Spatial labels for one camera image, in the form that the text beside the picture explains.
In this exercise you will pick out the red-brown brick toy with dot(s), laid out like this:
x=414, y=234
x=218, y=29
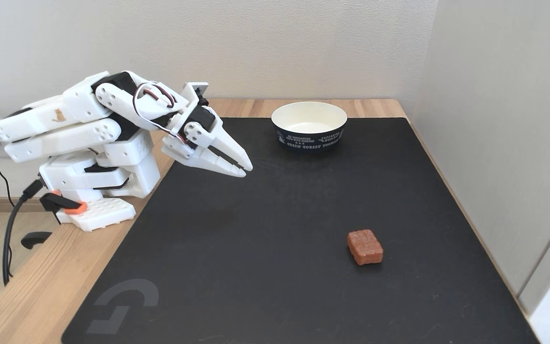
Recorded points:
x=364, y=246

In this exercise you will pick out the white and navy paper bowl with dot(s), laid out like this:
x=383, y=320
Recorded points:
x=308, y=126

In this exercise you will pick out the black desk mat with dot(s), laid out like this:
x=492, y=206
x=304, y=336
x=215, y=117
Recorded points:
x=280, y=248

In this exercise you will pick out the black and orange clamp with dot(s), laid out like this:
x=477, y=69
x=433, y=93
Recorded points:
x=67, y=205

